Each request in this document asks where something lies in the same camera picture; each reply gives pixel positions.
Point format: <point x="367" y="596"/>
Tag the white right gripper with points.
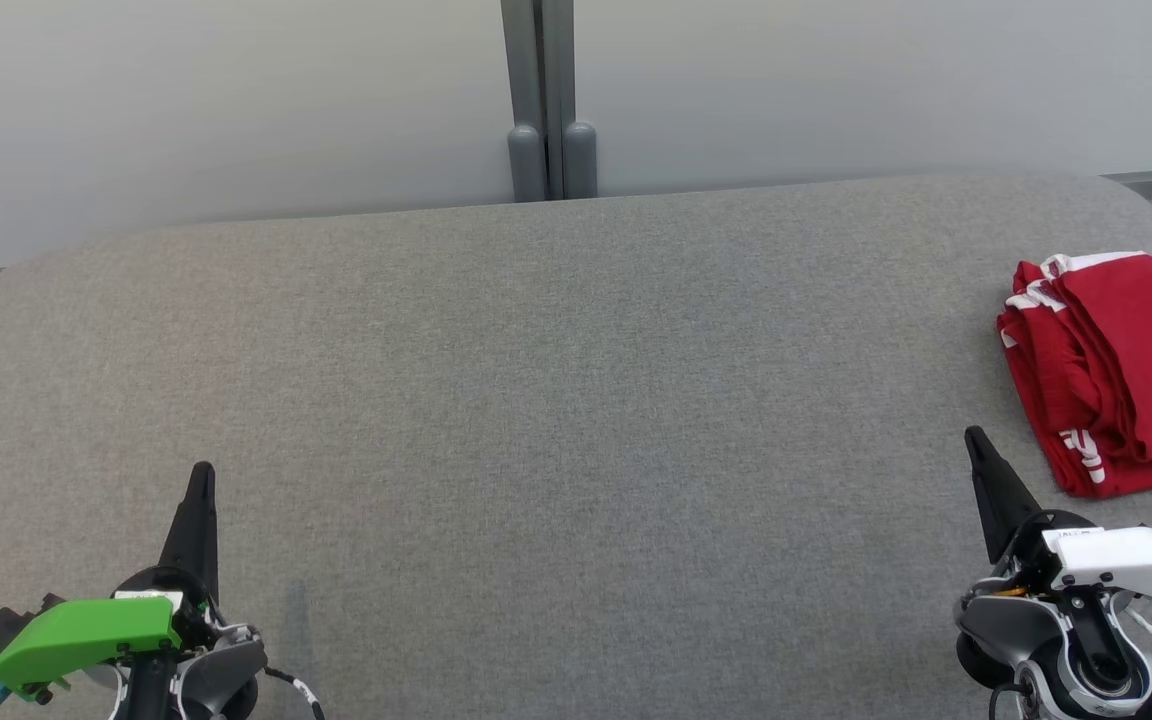
<point x="1131" y="560"/>

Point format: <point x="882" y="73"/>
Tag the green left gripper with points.
<point x="86" y="635"/>

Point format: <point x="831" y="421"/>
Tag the red white striped shirt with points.
<point x="1031" y="385"/>

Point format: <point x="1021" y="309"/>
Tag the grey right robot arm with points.
<point x="1066" y="650"/>

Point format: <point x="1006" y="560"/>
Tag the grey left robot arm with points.
<point x="196" y="660"/>

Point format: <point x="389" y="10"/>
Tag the grey fabric sofa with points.
<point x="556" y="420"/>

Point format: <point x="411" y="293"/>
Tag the grey rounded cylinder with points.
<point x="527" y="165"/>
<point x="580" y="160"/>

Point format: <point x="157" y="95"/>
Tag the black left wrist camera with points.
<point x="6" y="625"/>

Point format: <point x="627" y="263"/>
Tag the grey vertical wall post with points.
<point x="542" y="80"/>

